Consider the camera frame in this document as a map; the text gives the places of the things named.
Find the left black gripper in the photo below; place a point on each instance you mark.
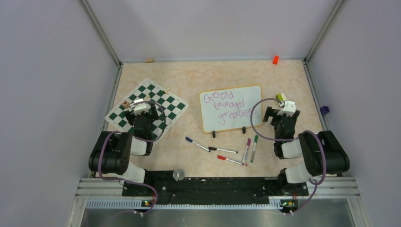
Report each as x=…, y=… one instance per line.
x=153, y=116

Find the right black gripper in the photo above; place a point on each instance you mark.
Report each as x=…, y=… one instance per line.
x=273, y=113

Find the magenta marker body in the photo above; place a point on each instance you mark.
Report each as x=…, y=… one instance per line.
x=245, y=155

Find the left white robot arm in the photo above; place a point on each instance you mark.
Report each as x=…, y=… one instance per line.
x=110, y=157

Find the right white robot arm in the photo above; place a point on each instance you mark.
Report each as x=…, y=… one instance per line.
x=321, y=153

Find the yellow-framed whiteboard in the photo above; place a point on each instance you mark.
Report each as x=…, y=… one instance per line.
x=230, y=108

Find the wooden cube chess piece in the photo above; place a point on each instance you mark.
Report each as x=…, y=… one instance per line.
x=126, y=104

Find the cream chess piece middle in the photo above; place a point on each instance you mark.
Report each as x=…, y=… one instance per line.
x=146, y=97

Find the green white toy block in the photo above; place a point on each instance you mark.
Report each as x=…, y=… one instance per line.
x=281, y=97

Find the green capped marker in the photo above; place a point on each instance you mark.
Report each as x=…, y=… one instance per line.
x=254, y=148

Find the green white chess mat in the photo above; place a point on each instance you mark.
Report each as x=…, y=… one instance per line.
x=173, y=107

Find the purple toy block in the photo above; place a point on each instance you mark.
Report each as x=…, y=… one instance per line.
x=324, y=110

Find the blue capped marker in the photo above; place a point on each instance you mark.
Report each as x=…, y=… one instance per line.
x=197, y=144

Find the wooden cork piece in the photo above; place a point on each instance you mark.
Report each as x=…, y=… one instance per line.
x=149, y=60

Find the orange toy block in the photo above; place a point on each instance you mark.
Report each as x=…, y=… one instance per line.
x=275, y=60

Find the red capped marker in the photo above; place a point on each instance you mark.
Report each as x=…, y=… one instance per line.
x=230, y=160

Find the black capped marker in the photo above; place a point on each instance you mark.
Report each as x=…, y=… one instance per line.
x=222, y=150

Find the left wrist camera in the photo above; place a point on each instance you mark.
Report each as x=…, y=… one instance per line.
x=139, y=106

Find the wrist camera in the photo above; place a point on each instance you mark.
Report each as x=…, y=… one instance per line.
x=289, y=109
x=139, y=106

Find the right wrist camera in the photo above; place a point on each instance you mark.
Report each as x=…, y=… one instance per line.
x=289, y=109

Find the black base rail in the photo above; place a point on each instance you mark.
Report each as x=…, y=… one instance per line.
x=212, y=190

